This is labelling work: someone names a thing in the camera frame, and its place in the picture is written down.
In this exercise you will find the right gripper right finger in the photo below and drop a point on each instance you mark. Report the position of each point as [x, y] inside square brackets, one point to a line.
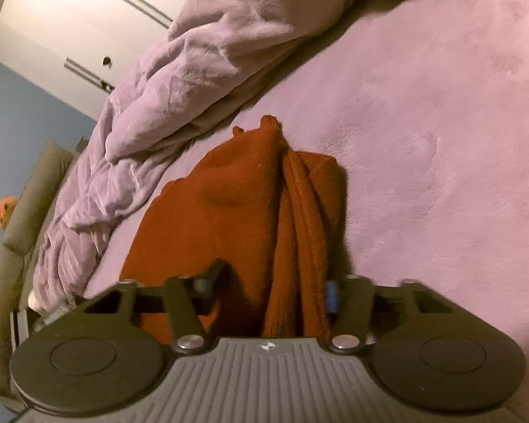
[424, 349]

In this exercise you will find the orange plush toy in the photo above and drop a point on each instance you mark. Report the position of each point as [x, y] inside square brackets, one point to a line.
[7, 207]

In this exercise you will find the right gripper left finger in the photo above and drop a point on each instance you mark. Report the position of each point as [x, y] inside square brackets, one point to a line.
[114, 349]

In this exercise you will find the grey headboard cushion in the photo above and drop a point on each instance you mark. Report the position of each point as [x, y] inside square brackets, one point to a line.
[19, 246]

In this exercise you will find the white wardrobe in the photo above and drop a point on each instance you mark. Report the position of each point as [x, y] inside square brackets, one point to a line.
[78, 50]

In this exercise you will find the rust brown knit cardigan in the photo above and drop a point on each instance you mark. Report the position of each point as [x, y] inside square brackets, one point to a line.
[274, 214]

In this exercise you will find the lilac crumpled duvet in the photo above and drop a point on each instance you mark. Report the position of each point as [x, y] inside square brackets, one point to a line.
[216, 55]

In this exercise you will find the lilac fleece bed sheet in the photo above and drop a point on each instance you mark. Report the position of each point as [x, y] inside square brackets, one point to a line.
[424, 104]

